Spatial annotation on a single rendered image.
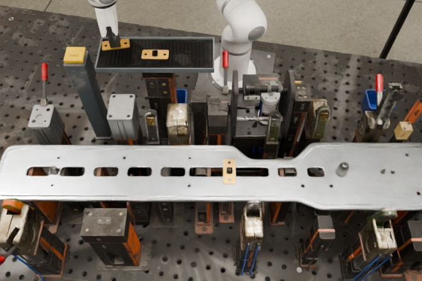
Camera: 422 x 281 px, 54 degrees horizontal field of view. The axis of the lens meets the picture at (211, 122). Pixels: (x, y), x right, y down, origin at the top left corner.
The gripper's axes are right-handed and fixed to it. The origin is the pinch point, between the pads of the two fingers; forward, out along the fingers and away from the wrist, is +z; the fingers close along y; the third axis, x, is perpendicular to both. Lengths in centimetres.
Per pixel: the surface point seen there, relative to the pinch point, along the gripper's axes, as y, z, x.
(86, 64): 0.0, 9.7, -10.6
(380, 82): 23, 9, 79
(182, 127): 25.0, 15.4, 16.8
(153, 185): 39.8, 22.4, 5.9
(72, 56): -1.0, 6.3, -14.3
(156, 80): 5.3, 15.4, 10.5
